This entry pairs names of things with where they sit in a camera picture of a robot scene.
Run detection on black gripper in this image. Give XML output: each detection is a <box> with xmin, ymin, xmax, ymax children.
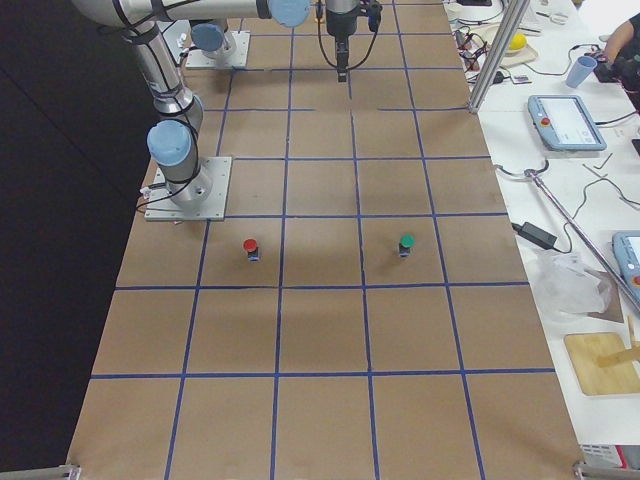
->
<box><xmin>326</xmin><ymin>0</ymin><xmax>360</xmax><ymax>83</ymax></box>

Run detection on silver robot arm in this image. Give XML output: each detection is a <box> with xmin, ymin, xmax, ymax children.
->
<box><xmin>73</xmin><ymin>1</ymin><xmax>310</xmax><ymax>210</ymax></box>
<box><xmin>191</xmin><ymin>1</ymin><xmax>383</xmax><ymax>83</ymax></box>

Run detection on person forearm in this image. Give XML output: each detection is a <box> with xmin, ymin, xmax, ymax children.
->
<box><xmin>603</xmin><ymin>14</ymin><xmax>639</xmax><ymax>64</ymax></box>

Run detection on green push button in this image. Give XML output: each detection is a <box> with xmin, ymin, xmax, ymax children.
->
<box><xmin>398</xmin><ymin>234</ymin><xmax>415</xmax><ymax>258</ymax></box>

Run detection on red push button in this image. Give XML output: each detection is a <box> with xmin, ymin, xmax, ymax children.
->
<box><xmin>243</xmin><ymin>238</ymin><xmax>260</xmax><ymax>262</ymax></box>

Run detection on yellow lemon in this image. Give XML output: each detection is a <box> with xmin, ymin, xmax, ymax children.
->
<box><xmin>508</xmin><ymin>33</ymin><xmax>527</xmax><ymax>52</ymax></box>

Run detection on metal rod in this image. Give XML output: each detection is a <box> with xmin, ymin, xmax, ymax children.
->
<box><xmin>524</xmin><ymin>169</ymin><xmax>640</xmax><ymax>311</ymax></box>

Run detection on upper blue teach pendant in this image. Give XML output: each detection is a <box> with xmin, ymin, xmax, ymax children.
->
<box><xmin>527</xmin><ymin>95</ymin><xmax>607</xmax><ymax>152</ymax></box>

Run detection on blue teach pendant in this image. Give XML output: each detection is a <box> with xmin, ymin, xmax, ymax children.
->
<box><xmin>527</xmin><ymin>95</ymin><xmax>607</xmax><ymax>152</ymax></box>
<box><xmin>612</xmin><ymin>230</ymin><xmax>640</xmax><ymax>299</ymax></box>

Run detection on blue plastic cup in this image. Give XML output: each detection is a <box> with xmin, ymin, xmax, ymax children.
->
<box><xmin>565</xmin><ymin>55</ymin><xmax>598</xmax><ymax>88</ymax></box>

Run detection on black power adapter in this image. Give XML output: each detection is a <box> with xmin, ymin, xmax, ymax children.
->
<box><xmin>512</xmin><ymin>222</ymin><xmax>557</xmax><ymax>250</ymax></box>

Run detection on clear plastic bag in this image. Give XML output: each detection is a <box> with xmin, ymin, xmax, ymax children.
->
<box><xmin>525</xmin><ymin>250</ymin><xmax>615</xmax><ymax>323</ymax></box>

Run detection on lower blue teach pendant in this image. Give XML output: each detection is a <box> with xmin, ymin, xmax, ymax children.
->
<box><xmin>612</xmin><ymin>230</ymin><xmax>640</xmax><ymax>299</ymax></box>

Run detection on wooden cutting board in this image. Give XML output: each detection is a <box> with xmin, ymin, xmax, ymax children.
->
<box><xmin>564</xmin><ymin>332</ymin><xmax>639</xmax><ymax>396</ymax></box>

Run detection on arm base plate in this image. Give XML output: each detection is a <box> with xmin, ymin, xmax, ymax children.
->
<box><xmin>144</xmin><ymin>157</ymin><xmax>232</xmax><ymax>221</ymax></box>
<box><xmin>186</xmin><ymin>24</ymin><xmax>250</xmax><ymax>70</ymax></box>

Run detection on aluminium frame post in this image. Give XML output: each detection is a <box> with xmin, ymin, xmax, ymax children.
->
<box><xmin>468</xmin><ymin>0</ymin><xmax>529</xmax><ymax>114</ymax></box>

